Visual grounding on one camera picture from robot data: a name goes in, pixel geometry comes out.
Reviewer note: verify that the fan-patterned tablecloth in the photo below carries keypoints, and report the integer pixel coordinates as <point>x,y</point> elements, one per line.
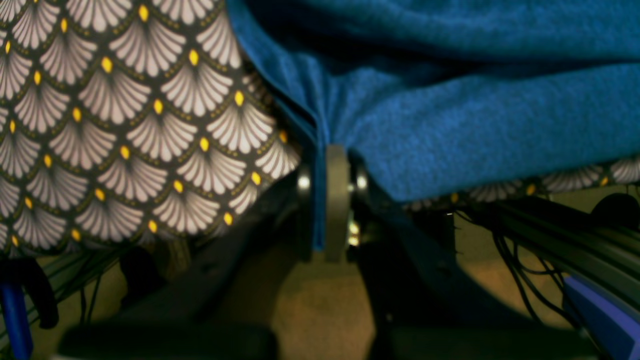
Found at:
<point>132,121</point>

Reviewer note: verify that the blue long-sleeve T-shirt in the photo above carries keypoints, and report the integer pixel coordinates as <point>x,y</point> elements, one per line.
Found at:
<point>481,99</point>

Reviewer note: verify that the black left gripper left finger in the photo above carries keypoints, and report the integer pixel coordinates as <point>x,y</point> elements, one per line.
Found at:
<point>221,307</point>

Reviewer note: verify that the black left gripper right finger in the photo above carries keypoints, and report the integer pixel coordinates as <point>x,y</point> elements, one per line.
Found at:
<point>423,305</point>

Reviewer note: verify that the blue handled clamp left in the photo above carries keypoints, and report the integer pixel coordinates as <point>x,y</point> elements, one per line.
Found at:
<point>20,278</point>

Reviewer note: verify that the blue box top edge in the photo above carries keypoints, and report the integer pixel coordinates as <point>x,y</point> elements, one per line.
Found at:
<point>612,323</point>

